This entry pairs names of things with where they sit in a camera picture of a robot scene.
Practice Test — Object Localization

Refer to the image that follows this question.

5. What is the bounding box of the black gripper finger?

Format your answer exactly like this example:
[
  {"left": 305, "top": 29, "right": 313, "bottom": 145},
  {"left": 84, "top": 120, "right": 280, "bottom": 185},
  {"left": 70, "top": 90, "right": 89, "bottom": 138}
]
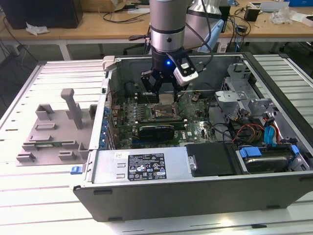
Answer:
[
  {"left": 170, "top": 82, "right": 189, "bottom": 103},
  {"left": 140, "top": 70, "right": 164, "bottom": 100}
]

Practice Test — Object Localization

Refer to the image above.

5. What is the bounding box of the silver CPU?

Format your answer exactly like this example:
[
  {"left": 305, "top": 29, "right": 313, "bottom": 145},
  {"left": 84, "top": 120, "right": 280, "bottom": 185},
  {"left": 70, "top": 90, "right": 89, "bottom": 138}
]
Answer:
[{"left": 158, "top": 94, "right": 174, "bottom": 105}]

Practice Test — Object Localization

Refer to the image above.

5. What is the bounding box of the metal socket cover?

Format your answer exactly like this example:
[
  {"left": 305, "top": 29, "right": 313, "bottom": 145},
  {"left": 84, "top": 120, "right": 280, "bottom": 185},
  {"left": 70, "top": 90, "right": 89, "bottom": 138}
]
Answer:
[{"left": 151, "top": 103, "right": 178, "bottom": 113}]

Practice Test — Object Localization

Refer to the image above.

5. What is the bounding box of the CPU socket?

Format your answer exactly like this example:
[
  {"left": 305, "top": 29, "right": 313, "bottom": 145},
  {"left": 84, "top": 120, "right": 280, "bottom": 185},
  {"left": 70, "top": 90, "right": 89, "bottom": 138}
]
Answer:
[{"left": 149, "top": 103, "right": 181, "bottom": 121}]

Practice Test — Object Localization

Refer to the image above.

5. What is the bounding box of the green motherboard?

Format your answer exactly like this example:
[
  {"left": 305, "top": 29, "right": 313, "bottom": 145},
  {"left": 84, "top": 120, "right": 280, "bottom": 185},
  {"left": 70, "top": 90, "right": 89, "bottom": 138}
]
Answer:
[{"left": 107, "top": 92, "right": 218, "bottom": 150}]

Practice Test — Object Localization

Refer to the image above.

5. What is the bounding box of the black graphics card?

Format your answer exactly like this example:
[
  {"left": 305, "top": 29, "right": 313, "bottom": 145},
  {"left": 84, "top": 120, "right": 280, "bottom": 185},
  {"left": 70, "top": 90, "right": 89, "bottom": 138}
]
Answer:
[{"left": 138, "top": 124, "right": 176, "bottom": 143}]

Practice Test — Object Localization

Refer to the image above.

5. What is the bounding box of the metal drive cage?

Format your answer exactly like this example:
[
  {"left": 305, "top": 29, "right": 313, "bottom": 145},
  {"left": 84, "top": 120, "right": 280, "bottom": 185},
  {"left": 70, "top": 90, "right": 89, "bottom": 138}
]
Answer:
[{"left": 214, "top": 62, "right": 279, "bottom": 123}]

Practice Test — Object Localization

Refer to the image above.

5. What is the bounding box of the black plastic bay cover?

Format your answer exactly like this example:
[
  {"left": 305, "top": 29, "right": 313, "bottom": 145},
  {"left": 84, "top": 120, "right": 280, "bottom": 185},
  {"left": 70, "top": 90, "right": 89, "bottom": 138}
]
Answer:
[{"left": 185, "top": 143, "right": 242, "bottom": 178}]

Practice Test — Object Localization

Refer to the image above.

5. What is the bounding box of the black upright box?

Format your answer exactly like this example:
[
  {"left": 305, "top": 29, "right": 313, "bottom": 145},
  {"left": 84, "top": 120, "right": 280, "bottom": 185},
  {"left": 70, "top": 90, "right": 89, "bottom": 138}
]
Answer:
[{"left": 219, "top": 4, "right": 232, "bottom": 34}]

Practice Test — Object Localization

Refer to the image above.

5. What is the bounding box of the wooden desk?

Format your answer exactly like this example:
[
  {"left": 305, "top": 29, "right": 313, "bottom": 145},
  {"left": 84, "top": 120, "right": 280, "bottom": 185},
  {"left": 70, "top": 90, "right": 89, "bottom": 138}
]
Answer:
[{"left": 0, "top": 0, "right": 313, "bottom": 61}]

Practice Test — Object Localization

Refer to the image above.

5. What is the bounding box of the silver power supply with label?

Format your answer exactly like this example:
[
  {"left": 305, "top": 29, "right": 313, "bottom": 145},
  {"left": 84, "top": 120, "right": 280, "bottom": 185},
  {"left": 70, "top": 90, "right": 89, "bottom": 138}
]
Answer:
[{"left": 92, "top": 146, "right": 191, "bottom": 185}]

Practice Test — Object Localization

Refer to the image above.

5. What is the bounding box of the hard disk in blue carrier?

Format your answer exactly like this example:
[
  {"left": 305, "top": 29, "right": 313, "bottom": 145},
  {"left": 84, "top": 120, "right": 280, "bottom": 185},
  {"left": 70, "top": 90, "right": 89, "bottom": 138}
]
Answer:
[{"left": 236, "top": 144, "right": 300, "bottom": 173}]

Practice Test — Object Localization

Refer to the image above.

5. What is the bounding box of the grey parts rack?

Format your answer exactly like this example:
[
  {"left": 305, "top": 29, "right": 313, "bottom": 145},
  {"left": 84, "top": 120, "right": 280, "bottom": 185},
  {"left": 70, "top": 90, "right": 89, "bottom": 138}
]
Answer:
[{"left": 16, "top": 88, "right": 98, "bottom": 167}]

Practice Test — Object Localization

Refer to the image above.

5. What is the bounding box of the small black box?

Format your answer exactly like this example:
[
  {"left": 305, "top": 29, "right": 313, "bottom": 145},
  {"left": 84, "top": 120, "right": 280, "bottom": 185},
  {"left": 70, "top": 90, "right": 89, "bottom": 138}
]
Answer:
[{"left": 244, "top": 6, "right": 259, "bottom": 22}]

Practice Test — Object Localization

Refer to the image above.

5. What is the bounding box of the dark grey PC case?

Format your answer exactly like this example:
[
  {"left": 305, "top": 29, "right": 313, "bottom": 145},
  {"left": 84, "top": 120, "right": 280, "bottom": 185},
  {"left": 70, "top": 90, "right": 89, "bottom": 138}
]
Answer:
[{"left": 73, "top": 51, "right": 313, "bottom": 223}]

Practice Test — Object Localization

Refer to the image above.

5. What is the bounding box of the crumpled white paper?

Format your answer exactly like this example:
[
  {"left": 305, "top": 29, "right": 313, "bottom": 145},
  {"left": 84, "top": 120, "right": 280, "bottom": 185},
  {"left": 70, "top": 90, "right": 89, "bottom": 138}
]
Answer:
[{"left": 25, "top": 22, "right": 49, "bottom": 36}]

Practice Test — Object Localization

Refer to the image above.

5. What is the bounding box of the green RAM stick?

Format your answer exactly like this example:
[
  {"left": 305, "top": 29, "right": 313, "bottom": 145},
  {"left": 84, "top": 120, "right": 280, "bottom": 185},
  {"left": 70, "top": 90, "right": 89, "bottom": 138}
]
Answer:
[{"left": 31, "top": 140, "right": 74, "bottom": 149}]

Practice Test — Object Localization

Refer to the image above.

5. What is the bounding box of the grey flat tray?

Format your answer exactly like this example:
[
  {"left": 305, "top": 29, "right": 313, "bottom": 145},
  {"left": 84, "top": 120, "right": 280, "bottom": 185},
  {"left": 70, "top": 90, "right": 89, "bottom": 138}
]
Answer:
[{"left": 249, "top": 1, "right": 291, "bottom": 13}]

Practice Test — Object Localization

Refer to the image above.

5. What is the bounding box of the black computer tower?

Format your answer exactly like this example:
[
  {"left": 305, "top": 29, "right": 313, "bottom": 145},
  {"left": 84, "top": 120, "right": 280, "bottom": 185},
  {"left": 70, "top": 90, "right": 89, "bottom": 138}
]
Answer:
[{"left": 0, "top": 0, "right": 84, "bottom": 30}]

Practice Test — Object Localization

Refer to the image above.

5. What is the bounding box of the clear plastic bag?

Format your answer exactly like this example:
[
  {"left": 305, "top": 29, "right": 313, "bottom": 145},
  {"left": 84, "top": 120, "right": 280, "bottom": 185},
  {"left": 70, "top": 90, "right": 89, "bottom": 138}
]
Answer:
[{"left": 270, "top": 6, "right": 294, "bottom": 25}]

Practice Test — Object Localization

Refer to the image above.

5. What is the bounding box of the white flat box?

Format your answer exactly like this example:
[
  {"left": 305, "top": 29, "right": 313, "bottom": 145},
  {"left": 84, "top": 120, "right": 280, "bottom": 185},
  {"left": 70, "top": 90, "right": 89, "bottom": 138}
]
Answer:
[{"left": 291, "top": 12, "right": 313, "bottom": 27}]

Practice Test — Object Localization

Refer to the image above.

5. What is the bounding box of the blue box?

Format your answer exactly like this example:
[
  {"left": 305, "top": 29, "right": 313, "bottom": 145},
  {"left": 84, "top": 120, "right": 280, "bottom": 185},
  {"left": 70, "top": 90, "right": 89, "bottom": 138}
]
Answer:
[{"left": 290, "top": 0, "right": 313, "bottom": 7}]

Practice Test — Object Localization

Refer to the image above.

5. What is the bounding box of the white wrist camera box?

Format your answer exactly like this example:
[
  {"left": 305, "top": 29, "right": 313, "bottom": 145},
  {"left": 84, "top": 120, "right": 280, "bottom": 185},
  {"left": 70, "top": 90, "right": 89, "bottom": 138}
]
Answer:
[{"left": 173, "top": 52, "right": 199, "bottom": 87}]

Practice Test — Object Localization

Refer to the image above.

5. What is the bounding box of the black camera cable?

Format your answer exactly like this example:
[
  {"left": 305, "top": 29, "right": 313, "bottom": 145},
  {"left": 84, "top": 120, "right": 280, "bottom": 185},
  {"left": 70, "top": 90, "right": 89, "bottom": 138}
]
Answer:
[{"left": 185, "top": 0, "right": 214, "bottom": 73}]

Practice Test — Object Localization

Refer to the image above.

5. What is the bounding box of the grey case handle latch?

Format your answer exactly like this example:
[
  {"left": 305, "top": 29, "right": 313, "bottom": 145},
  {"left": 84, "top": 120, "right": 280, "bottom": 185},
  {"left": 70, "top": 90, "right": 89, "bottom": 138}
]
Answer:
[{"left": 102, "top": 55, "right": 121, "bottom": 72}]

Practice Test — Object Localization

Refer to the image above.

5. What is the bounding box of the yellow power wire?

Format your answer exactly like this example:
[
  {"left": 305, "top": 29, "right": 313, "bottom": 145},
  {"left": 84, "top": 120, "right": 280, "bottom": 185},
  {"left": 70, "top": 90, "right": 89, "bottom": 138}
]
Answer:
[{"left": 241, "top": 126, "right": 267, "bottom": 144}]

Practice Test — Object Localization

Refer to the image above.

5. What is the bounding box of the blue flat wire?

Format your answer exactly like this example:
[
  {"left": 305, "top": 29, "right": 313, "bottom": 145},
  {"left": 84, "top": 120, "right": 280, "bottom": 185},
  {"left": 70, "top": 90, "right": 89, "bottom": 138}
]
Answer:
[{"left": 263, "top": 121, "right": 277, "bottom": 148}]

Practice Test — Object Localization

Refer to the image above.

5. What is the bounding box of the red flat wire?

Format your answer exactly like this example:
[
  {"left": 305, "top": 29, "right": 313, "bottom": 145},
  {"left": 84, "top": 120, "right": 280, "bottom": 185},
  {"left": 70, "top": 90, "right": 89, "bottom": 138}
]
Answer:
[{"left": 273, "top": 123, "right": 283, "bottom": 146}]

